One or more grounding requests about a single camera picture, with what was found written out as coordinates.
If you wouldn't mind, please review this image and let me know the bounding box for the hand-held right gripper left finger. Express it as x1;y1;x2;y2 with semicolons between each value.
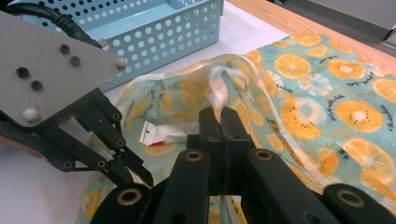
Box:
152;106;224;224

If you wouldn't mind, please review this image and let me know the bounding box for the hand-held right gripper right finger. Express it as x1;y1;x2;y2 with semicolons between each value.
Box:
222;106;340;224

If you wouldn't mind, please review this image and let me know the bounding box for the white sachet tube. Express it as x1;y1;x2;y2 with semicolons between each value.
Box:
138;120;200;147

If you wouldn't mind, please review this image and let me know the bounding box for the orange-slice print fabric bag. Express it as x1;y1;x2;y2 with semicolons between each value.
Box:
76;31;396;224

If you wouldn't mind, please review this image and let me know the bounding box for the blue perforated plastic basket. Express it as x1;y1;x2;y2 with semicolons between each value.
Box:
7;0;225;92

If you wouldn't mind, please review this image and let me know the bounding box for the white table mat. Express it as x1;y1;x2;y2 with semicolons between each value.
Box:
0;0;290;224

